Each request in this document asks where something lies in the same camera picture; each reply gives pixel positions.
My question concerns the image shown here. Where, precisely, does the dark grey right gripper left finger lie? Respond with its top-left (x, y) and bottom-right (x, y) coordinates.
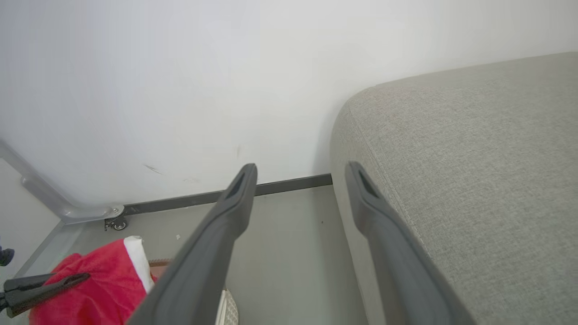
top-left (126, 163), bottom-right (258, 325)

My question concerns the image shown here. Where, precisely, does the red jersey with black numbers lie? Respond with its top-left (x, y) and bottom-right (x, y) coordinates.
top-left (29, 239), bottom-right (156, 325)

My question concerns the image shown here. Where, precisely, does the white garment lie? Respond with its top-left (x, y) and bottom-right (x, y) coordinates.
top-left (123, 236), bottom-right (155, 294)

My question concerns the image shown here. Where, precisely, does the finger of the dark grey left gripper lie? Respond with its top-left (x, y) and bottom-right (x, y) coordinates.
top-left (4, 274), bottom-right (68, 293)
top-left (5, 272), bottom-right (91, 318)

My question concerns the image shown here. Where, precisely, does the grey metal partition frame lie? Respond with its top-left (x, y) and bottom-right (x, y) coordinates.
top-left (0, 140), bottom-right (125, 225)

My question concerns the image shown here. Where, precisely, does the black baseboard strip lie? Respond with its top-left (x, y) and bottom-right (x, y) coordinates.
top-left (124, 174), bottom-right (333, 215)

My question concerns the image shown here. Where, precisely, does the grey fabric sofa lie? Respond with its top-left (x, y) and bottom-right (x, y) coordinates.
top-left (330, 52), bottom-right (578, 325)

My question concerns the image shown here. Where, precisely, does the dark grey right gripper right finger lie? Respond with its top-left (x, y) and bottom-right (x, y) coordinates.
top-left (345, 161), bottom-right (478, 325)

